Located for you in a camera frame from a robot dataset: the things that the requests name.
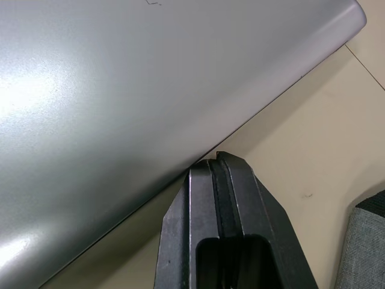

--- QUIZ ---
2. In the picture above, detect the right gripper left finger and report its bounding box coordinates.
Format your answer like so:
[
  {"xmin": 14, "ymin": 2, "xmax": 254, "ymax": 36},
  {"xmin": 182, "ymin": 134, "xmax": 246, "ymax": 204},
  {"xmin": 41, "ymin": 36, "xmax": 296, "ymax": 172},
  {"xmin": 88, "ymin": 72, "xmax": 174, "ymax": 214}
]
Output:
[{"xmin": 152, "ymin": 160, "xmax": 224, "ymax": 289}]

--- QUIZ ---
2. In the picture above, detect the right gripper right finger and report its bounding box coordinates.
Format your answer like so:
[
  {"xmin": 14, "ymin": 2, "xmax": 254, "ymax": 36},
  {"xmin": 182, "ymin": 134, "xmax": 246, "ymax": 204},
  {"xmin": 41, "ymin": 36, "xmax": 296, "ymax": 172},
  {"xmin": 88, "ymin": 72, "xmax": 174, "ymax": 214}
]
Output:
[{"xmin": 211, "ymin": 151, "xmax": 320, "ymax": 289}]

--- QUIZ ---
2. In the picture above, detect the silver laptop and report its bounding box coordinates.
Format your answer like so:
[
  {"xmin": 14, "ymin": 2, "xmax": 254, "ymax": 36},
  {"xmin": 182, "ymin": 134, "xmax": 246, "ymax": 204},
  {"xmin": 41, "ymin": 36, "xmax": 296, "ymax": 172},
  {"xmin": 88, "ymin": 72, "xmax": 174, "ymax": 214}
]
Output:
[{"xmin": 0, "ymin": 0, "xmax": 368, "ymax": 289}]

